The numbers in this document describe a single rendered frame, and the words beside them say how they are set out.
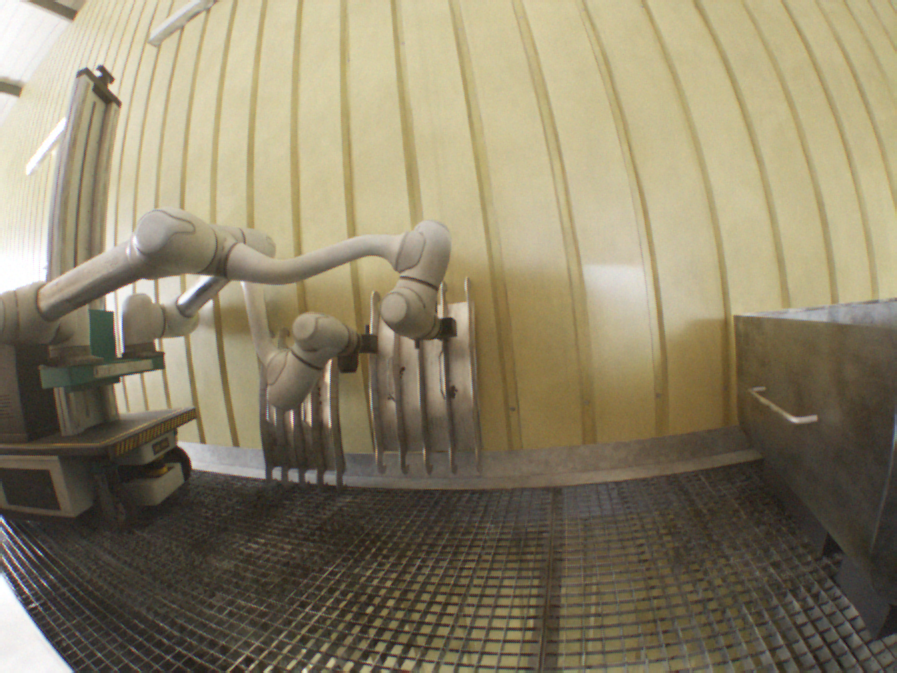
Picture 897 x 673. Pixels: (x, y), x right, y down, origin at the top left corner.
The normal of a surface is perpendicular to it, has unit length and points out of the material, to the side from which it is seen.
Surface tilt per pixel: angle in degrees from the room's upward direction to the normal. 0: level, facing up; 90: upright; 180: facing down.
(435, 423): 87
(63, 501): 90
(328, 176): 90
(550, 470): 90
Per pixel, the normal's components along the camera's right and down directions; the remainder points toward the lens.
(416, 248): -0.01, -0.10
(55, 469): 0.19, 0.00
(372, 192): -0.25, 0.06
